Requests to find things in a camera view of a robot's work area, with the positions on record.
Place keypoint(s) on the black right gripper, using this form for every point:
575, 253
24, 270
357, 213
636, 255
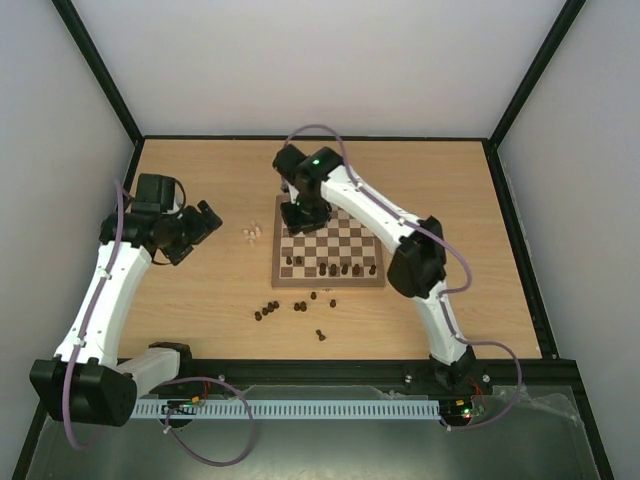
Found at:
305, 220

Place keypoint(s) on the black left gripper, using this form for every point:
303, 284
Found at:
203, 230

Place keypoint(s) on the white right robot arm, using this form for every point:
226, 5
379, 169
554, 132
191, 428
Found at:
318, 182

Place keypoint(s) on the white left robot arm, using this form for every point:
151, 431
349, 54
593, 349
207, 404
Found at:
84, 382

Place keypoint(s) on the wooden chess board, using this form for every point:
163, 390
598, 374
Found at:
343, 241

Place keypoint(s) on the light chess pieces left pile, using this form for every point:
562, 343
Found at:
252, 232

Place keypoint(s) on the dark chess pieces left cluster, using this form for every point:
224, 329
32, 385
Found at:
265, 310

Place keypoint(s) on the light blue cable duct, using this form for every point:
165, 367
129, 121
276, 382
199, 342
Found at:
293, 409

